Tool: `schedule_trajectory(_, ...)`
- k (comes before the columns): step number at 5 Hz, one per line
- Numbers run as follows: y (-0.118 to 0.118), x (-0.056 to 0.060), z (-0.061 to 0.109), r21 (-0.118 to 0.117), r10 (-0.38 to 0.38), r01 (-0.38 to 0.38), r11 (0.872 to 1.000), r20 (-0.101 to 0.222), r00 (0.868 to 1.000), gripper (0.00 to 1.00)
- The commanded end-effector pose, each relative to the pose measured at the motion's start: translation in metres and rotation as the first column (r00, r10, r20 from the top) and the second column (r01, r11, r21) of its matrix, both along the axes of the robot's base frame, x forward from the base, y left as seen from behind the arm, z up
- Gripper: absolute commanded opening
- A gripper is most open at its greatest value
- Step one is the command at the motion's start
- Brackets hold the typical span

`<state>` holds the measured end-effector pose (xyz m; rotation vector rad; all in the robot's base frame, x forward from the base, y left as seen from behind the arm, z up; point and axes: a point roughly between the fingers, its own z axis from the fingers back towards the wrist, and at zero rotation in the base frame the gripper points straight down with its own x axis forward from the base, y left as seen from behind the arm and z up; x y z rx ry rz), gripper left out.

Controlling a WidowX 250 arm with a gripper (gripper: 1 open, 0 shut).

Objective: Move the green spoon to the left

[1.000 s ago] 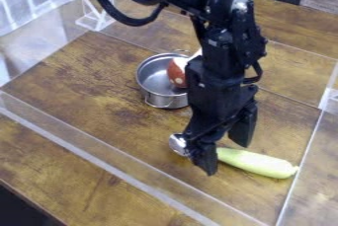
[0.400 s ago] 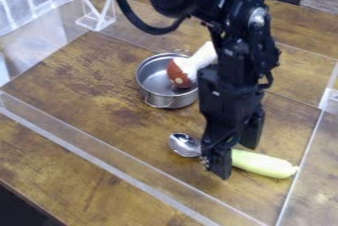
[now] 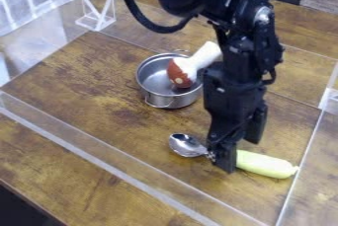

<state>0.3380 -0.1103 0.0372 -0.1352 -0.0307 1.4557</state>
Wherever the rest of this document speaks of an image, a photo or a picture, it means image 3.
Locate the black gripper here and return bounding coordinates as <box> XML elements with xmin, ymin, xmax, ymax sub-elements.
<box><xmin>202</xmin><ymin>62</ymin><xmax>268</xmax><ymax>174</ymax></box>

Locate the clear acrylic barrier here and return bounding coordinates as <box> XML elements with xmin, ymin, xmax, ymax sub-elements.
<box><xmin>0</xmin><ymin>91</ymin><xmax>268</xmax><ymax>226</ymax></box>
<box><xmin>276</xmin><ymin>62</ymin><xmax>338</xmax><ymax>226</ymax></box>

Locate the small steel pot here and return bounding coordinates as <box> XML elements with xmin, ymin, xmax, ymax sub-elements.
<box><xmin>136</xmin><ymin>52</ymin><xmax>201</xmax><ymax>109</ymax></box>

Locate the clear acrylic right barrier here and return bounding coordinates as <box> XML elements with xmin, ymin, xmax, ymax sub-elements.
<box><xmin>276</xmin><ymin>62</ymin><xmax>338</xmax><ymax>226</ymax></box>

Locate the red white toy mushroom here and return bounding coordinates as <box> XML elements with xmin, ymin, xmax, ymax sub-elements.
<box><xmin>166</xmin><ymin>41</ymin><xmax>221</xmax><ymax>88</ymax></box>

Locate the green handled metal spoon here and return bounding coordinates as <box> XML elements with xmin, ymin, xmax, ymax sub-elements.
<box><xmin>168</xmin><ymin>133</ymin><xmax>299</xmax><ymax>179</ymax></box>

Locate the clear acrylic front barrier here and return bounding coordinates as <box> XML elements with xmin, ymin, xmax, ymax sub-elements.
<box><xmin>0</xmin><ymin>91</ymin><xmax>268</xmax><ymax>226</ymax></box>

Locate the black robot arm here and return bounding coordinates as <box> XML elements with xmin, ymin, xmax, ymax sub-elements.
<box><xmin>158</xmin><ymin>0</ymin><xmax>283</xmax><ymax>173</ymax></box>

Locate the clear acrylic triangle bracket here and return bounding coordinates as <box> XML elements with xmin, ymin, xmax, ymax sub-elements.
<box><xmin>74</xmin><ymin>0</ymin><xmax>116</xmax><ymax>32</ymax></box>

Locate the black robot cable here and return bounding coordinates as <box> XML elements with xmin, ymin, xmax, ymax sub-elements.
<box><xmin>112</xmin><ymin>0</ymin><xmax>197</xmax><ymax>35</ymax></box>

